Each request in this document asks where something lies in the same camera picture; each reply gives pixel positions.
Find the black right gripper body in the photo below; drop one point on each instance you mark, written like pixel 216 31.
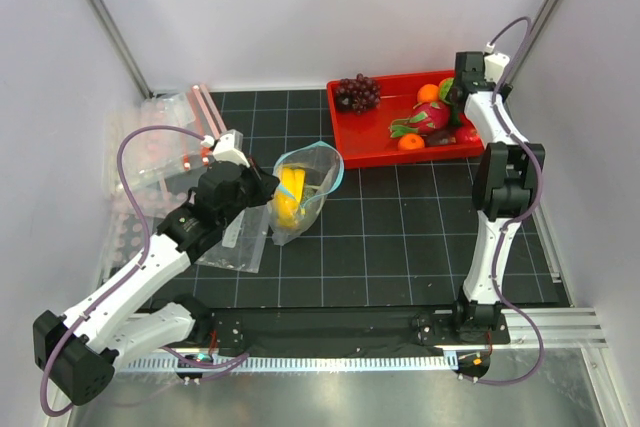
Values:
pixel 505 91

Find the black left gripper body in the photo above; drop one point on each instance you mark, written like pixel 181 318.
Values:
pixel 251 192

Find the clear zip bag white label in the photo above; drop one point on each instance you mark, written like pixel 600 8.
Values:
pixel 242 244

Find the yellow banana bunch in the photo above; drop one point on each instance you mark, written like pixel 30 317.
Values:
pixel 287 201

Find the green netted melon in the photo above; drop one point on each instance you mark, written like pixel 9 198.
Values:
pixel 310 194

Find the clear zip bag blue zipper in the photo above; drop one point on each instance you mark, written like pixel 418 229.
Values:
pixel 324 167

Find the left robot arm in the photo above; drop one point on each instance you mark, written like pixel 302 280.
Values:
pixel 81 349

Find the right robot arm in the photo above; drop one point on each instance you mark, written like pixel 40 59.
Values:
pixel 506 189

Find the stack of pink zip bags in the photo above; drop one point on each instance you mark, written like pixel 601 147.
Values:
pixel 152 157

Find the clear bag pink dots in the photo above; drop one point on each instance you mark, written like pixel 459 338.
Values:
pixel 125 235

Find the green cabbage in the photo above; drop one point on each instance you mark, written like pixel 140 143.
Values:
pixel 444 89

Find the dark green lime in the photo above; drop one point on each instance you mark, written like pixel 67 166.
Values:
pixel 456 116

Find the orange tangerine back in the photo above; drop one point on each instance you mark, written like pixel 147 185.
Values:
pixel 428 93

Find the orange tangerine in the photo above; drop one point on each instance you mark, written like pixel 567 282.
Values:
pixel 428 93
pixel 411 142

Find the pink dragon fruit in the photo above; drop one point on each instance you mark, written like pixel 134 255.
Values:
pixel 425 119

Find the red apple small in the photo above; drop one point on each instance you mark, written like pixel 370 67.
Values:
pixel 466 135

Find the orange tangerine front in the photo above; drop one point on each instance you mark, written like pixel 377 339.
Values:
pixel 411 142

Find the purple grape bunch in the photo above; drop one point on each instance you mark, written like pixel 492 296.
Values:
pixel 357 95

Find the red plastic tray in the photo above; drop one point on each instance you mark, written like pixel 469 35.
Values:
pixel 364 140

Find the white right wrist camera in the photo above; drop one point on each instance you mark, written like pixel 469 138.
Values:
pixel 495 63

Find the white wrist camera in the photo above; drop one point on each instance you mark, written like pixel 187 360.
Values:
pixel 226 148
pixel 495 63

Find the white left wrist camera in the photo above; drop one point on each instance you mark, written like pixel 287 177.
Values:
pixel 226 148

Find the right aluminium corner post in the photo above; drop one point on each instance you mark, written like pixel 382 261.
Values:
pixel 540 22

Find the aluminium corner post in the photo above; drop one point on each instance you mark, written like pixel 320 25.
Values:
pixel 120 46
pixel 540 22

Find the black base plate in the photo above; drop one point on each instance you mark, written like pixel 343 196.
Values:
pixel 342 332

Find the left aluminium corner post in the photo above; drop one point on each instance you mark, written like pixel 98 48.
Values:
pixel 120 46

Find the aluminium slotted rail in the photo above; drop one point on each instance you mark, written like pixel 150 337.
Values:
pixel 163 362

